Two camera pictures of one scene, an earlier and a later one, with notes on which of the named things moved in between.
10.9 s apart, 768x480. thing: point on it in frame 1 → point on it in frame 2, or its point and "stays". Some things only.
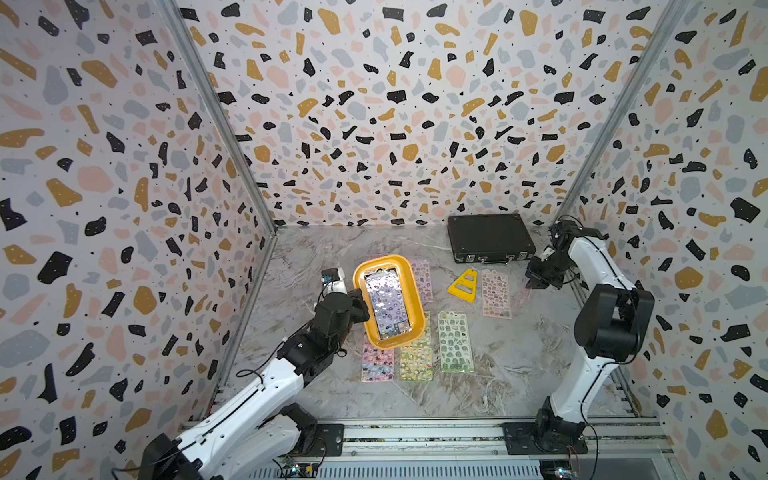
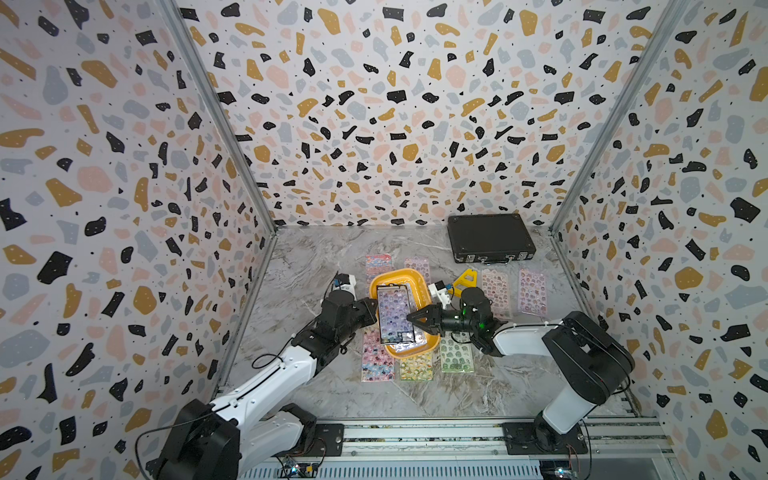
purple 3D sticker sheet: x=422 y=274 stays
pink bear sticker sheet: x=496 y=297 stays
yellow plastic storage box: x=410 y=279 → x=419 y=285
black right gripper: x=533 y=279 → x=434 y=319
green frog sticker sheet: x=454 y=342 stays
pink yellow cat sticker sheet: x=377 y=365 stays
